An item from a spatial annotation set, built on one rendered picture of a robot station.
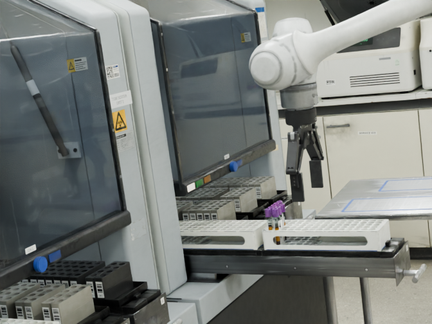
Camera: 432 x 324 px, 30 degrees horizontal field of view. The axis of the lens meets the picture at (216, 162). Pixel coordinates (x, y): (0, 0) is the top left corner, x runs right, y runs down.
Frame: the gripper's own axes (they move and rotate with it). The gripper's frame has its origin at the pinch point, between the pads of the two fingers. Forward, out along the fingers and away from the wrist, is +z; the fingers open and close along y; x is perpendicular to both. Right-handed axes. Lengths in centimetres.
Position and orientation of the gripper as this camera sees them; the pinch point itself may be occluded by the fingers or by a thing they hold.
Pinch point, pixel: (308, 189)
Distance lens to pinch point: 198.1
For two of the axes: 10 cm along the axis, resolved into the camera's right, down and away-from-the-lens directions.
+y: 4.4, -2.1, 8.7
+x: -8.9, 0.2, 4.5
